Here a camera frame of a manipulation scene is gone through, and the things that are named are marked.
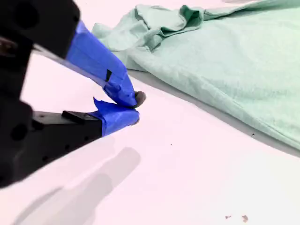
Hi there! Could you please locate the pale green T-shirt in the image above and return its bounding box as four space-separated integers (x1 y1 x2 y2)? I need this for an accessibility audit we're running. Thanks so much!
91 0 300 152

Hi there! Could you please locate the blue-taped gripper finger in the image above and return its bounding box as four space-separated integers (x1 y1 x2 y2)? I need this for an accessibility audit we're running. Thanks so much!
0 0 146 109
30 97 141 173

